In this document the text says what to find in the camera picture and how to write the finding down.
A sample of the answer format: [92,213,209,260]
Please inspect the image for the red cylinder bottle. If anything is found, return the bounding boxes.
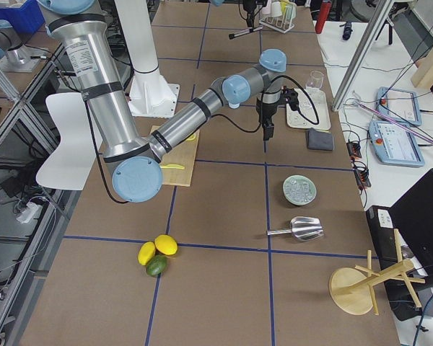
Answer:
[315,0,332,34]

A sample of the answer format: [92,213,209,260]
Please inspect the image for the green bowl of ice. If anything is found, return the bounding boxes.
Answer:
[282,175,317,206]

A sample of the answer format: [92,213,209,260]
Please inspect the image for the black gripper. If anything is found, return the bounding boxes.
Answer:
[255,86,298,141]
[242,0,268,27]

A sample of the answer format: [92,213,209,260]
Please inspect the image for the wooden cutting board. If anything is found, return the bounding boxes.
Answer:
[159,130,200,187]

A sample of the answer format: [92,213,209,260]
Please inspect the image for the white cup in rack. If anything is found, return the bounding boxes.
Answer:
[261,0,278,17]

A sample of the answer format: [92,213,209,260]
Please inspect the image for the blue teach pendant near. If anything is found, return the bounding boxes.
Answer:
[368,120,425,167]

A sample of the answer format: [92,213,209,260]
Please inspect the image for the black laptop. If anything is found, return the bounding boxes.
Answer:
[366,167,433,289]

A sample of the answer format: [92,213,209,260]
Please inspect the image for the green cup in rack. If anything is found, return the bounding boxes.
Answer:
[285,2,297,22]

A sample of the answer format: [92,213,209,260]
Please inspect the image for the yellow cup in rack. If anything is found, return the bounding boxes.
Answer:
[280,0,292,20]

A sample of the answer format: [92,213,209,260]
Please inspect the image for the steel ice scoop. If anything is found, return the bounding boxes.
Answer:
[266,216,324,241]

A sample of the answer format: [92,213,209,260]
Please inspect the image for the white chair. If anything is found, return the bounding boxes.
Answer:
[36,92,102,190]

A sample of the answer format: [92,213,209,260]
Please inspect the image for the steel muddler with black cap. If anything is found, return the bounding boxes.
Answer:
[228,25,263,40]

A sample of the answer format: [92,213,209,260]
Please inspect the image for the white wire cup rack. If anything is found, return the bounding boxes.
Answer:
[260,1,295,33]

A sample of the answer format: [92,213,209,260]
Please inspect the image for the blue teach pendant far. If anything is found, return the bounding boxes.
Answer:
[376,86,422,126]

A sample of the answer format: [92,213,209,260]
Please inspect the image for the yellow lemon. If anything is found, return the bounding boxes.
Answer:
[137,241,156,266]
[154,234,178,256]

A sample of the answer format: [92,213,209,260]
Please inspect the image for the yellow plastic knife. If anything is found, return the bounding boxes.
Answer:
[160,164,185,170]

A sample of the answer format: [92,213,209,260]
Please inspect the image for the green lime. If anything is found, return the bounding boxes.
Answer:
[146,254,167,277]

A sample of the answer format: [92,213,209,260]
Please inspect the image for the cream bear tray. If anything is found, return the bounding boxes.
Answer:
[286,88,331,131]

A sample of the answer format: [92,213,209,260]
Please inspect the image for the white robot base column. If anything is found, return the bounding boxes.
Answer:
[115,0,180,118]

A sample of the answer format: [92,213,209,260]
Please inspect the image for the aluminium frame post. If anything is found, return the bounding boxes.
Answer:
[331,0,395,112]

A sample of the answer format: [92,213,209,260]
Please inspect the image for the clear wine glass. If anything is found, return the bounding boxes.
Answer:
[305,70,324,93]

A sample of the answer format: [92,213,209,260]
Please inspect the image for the wooden mug tree stand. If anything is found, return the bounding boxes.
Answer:
[328,229,425,315]

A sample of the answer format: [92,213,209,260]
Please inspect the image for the lemon slices on board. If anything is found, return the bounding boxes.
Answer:
[186,133,196,141]

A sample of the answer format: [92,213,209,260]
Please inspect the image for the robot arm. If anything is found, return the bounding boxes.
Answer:
[39,1,287,203]

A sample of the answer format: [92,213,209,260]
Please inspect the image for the blue storage bin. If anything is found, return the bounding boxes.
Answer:
[0,1,45,33]

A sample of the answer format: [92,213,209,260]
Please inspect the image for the blue teach pendant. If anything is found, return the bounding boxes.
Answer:
[376,86,422,126]
[368,120,425,167]

